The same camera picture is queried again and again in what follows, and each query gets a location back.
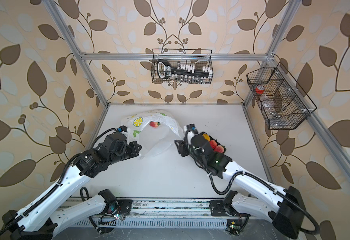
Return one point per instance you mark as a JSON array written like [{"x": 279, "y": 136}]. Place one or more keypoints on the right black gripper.
[{"x": 184, "y": 145}]

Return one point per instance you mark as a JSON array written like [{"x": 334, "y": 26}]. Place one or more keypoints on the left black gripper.
[{"x": 135, "y": 151}]

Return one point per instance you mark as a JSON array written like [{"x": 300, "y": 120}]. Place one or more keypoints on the yellow fake fruit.
[{"x": 206, "y": 136}]

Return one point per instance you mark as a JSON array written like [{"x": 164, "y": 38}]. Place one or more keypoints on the white plastic bag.
[{"x": 154, "y": 141}]

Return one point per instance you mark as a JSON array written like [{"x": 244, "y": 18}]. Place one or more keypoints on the red fake strawberry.
[
  {"x": 213, "y": 144},
  {"x": 155, "y": 124}
]

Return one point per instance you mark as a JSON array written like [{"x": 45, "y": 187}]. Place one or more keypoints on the peach fake fruit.
[{"x": 219, "y": 149}]

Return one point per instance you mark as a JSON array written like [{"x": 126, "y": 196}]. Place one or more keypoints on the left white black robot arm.
[{"x": 67, "y": 200}]

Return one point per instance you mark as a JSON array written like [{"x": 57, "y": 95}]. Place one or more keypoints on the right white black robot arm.
[{"x": 245, "y": 193}]

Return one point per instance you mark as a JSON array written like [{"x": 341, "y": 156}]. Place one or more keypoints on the black square plate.
[{"x": 211, "y": 138}]

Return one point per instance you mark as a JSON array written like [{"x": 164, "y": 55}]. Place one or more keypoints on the red capped clear bottle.
[{"x": 260, "y": 93}]

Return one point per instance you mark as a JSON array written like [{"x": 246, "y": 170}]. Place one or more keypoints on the black socket tool set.
[{"x": 166, "y": 71}]

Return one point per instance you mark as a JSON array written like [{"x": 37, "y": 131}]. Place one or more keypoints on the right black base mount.
[{"x": 217, "y": 209}]

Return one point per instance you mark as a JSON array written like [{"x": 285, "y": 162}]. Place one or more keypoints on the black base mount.
[
  {"x": 217, "y": 209},
  {"x": 121, "y": 207}
]

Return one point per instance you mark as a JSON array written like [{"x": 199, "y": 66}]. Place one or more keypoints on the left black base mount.
[{"x": 121, "y": 207}]

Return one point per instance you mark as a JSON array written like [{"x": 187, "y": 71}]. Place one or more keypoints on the aluminium rail frame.
[{"x": 165, "y": 208}]

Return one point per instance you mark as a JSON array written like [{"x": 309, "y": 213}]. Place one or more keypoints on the right black wire basket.
[{"x": 289, "y": 104}]

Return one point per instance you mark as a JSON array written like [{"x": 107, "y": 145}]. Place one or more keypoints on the black wire basket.
[
  {"x": 289, "y": 104},
  {"x": 199, "y": 57}
]

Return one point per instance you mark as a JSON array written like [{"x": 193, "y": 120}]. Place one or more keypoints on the back black wire basket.
[{"x": 199, "y": 57}]

